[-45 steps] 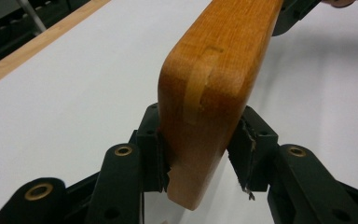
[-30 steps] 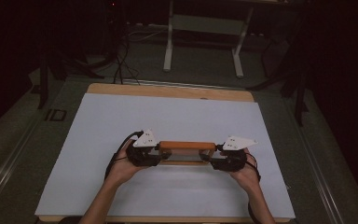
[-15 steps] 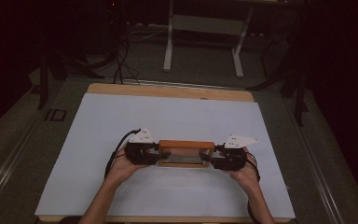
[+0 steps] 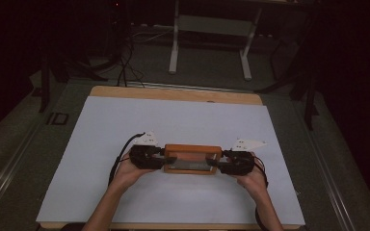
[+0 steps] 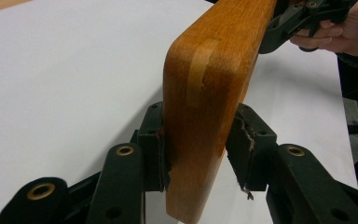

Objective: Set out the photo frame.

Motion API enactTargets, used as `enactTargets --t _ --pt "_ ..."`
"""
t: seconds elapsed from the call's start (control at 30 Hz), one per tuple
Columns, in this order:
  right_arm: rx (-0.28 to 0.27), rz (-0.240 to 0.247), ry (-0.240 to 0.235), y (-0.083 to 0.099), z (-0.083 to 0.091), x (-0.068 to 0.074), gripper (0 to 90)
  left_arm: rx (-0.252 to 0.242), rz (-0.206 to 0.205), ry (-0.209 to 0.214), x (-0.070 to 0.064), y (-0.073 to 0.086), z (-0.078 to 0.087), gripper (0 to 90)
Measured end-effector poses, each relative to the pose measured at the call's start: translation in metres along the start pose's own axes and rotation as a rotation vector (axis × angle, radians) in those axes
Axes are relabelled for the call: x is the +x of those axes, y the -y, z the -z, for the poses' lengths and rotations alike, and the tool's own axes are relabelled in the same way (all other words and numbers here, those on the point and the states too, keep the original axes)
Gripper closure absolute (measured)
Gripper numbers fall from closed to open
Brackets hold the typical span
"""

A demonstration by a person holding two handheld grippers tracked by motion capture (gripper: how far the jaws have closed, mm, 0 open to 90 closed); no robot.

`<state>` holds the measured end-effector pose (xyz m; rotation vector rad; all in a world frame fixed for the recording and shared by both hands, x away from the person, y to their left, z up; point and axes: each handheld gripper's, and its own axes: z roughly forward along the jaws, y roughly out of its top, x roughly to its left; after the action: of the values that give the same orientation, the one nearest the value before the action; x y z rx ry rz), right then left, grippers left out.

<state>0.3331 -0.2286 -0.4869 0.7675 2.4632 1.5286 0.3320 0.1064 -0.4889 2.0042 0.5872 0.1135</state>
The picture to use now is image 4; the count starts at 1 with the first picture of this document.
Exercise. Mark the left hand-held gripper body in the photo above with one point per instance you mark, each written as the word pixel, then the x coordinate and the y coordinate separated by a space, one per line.
pixel 145 157

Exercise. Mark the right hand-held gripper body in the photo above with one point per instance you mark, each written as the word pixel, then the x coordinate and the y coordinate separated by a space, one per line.
pixel 241 163

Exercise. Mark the person's right hand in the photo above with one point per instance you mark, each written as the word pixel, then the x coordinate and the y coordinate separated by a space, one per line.
pixel 253 181

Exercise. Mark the person's left hand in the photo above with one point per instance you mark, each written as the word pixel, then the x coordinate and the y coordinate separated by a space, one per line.
pixel 131 174

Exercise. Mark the white table mat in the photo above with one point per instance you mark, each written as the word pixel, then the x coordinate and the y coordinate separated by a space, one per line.
pixel 179 122

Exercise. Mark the wooden table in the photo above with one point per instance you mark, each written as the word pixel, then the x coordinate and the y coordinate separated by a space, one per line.
pixel 173 94

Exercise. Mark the metal floor strip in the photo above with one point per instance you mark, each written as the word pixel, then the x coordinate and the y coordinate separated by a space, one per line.
pixel 189 86

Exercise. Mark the black metal stand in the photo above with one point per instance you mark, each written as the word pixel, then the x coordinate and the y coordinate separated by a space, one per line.
pixel 45 83
pixel 308 96

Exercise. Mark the black floor plate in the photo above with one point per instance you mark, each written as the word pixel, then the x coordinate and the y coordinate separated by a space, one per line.
pixel 58 118

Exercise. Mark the white metal stand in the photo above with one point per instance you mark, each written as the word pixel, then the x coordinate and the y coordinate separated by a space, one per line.
pixel 215 25

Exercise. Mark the metal floor rail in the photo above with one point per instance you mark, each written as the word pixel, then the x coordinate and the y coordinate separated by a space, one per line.
pixel 330 179
pixel 9 166

